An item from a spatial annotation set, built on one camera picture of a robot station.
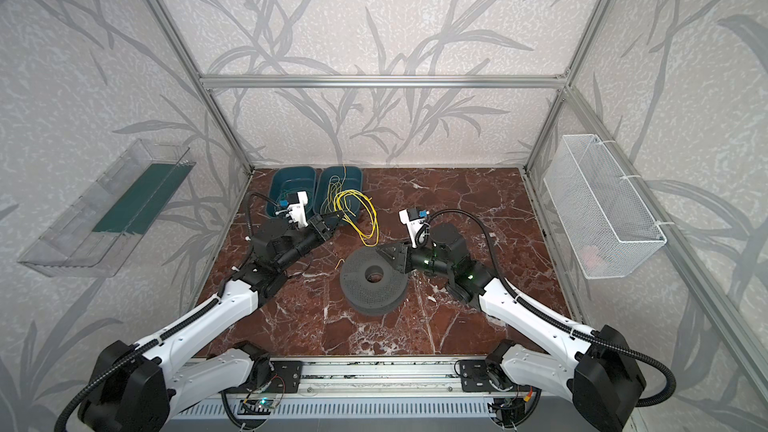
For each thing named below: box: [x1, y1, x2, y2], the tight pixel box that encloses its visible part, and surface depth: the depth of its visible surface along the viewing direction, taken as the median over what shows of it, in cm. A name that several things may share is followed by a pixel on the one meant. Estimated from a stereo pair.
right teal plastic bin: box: [314, 166, 363, 219], surface depth 114 cm
